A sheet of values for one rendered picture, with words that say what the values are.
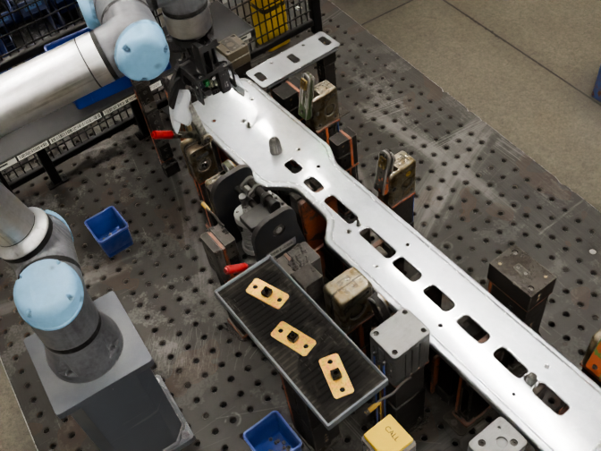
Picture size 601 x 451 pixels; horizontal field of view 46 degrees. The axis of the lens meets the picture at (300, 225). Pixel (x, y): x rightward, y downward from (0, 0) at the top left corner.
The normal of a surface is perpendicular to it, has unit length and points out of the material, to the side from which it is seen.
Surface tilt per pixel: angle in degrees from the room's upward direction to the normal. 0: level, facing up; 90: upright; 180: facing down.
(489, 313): 0
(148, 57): 90
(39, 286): 7
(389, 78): 0
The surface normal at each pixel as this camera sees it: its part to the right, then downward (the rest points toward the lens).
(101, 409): 0.54, 0.62
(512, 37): -0.11, -0.63
